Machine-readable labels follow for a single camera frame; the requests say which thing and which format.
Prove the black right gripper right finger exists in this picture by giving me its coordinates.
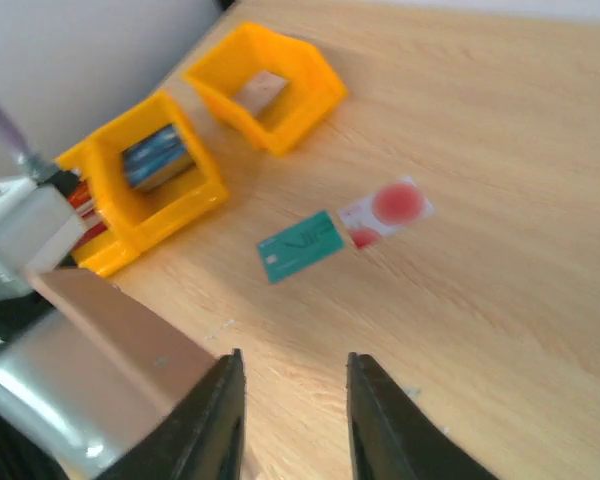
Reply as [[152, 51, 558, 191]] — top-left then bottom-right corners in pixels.
[[347, 352, 495, 480]]

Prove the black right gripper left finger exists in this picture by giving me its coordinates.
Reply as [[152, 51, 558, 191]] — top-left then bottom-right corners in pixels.
[[99, 349, 245, 480]]

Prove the pink card holder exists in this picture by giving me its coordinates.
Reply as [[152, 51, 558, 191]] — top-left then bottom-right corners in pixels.
[[0, 268, 215, 479]]

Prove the teal credit card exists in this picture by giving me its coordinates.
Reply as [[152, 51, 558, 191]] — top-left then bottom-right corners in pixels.
[[257, 211, 345, 284]]

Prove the red card stack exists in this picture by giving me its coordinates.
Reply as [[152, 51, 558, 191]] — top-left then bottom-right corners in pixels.
[[68, 181, 108, 251]]

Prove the blue card stack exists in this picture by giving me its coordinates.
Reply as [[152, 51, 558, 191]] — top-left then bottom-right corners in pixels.
[[122, 124, 195, 192]]

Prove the yellow bin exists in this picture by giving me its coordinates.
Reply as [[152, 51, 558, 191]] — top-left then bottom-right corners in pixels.
[[56, 91, 228, 276], [183, 22, 348, 156]]

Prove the yellow bin top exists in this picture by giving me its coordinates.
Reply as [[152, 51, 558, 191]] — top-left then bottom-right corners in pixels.
[[183, 22, 348, 156]]

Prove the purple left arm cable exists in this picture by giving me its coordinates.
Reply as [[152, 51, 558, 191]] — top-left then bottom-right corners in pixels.
[[0, 87, 51, 176]]

